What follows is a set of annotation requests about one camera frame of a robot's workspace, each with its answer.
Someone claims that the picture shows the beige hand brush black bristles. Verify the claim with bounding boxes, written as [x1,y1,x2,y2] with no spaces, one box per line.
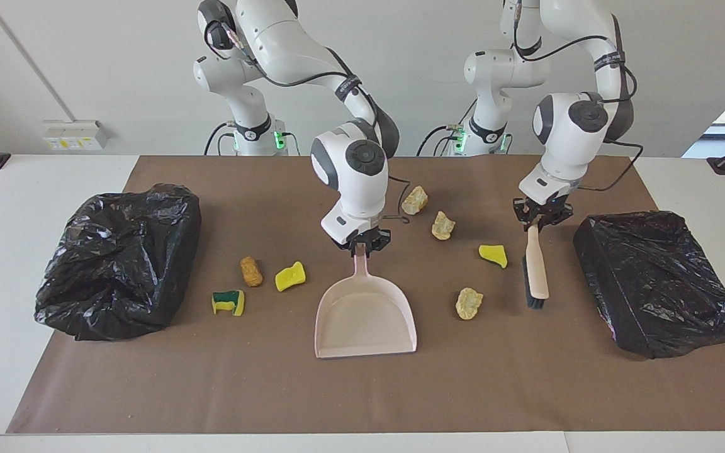
[522,225,550,309]

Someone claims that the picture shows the beige fake bread piece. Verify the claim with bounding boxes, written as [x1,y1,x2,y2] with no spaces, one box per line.
[402,186,429,216]
[455,288,484,321]
[431,211,456,241]

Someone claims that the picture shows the chunky yellow sponge piece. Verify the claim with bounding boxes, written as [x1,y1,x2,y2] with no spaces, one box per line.
[275,261,307,293]

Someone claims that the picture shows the pale pink plastic dustpan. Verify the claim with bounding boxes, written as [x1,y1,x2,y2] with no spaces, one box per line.
[314,244,418,359]

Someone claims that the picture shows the brown textured bread piece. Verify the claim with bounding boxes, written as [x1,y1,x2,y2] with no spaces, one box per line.
[240,256,264,288]

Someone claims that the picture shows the green and yellow sponge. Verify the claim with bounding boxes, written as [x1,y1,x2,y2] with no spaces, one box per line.
[211,289,245,317]

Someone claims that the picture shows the crumpled black bag bin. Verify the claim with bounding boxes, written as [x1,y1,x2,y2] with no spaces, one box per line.
[34,183,203,342]

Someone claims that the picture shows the black bag covered box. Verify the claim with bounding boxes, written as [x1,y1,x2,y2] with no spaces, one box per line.
[573,211,725,360]

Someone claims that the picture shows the brown paper table mat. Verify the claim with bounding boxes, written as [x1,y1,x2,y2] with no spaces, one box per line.
[7,155,725,435]

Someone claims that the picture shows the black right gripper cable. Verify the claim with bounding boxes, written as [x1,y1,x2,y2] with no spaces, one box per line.
[205,19,412,225]

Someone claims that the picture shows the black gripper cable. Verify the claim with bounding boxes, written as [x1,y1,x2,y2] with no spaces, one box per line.
[514,0,644,192]
[205,19,412,225]

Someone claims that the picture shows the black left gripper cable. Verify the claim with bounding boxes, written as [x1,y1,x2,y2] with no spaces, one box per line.
[514,0,644,192]

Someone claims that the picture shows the black left arm base cable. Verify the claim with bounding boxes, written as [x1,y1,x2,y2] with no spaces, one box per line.
[417,98,478,157]

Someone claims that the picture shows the black arm base cable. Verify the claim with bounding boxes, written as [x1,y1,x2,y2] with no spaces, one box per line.
[417,98,478,157]
[204,123,301,156]

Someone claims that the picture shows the black right arm base cable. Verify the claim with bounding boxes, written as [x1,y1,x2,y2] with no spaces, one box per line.
[204,123,301,156]

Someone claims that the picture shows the white wall socket box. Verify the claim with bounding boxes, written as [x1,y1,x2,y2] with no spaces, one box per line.
[43,120,110,152]

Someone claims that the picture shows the white wall cable duct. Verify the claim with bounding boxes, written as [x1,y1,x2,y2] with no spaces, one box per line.
[0,0,77,121]

